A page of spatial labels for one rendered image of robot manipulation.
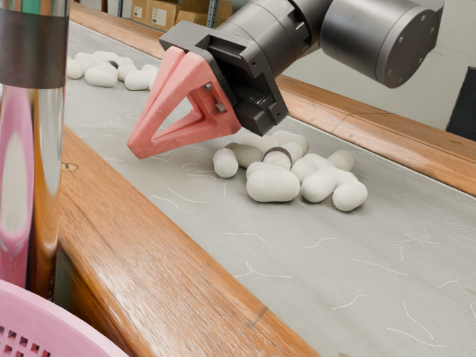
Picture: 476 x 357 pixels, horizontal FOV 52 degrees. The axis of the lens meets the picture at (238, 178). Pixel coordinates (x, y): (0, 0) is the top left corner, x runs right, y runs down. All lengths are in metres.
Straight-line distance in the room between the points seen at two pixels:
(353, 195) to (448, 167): 0.17
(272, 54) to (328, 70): 2.60
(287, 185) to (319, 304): 0.11
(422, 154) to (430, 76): 2.13
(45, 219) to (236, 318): 0.07
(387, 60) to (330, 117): 0.24
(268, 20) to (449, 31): 2.27
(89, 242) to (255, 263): 0.09
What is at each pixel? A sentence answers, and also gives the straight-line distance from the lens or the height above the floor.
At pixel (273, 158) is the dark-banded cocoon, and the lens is 0.37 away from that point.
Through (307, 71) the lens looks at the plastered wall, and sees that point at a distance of 3.06.
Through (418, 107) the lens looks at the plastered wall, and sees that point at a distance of 2.65.
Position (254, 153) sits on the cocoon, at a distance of 0.38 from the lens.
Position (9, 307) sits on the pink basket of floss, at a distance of 0.17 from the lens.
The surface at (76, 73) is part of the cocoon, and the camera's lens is 0.61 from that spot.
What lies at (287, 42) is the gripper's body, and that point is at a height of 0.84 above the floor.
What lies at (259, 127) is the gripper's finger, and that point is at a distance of 0.35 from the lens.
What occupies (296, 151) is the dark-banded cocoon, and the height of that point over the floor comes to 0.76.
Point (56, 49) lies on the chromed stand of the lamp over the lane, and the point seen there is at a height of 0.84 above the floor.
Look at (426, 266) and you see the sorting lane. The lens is 0.31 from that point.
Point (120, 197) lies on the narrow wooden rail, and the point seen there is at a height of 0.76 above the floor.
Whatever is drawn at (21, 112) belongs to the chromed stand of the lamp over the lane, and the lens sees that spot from 0.17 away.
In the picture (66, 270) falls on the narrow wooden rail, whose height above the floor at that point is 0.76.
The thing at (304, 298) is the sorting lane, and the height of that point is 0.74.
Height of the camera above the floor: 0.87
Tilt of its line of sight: 20 degrees down
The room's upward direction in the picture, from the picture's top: 11 degrees clockwise
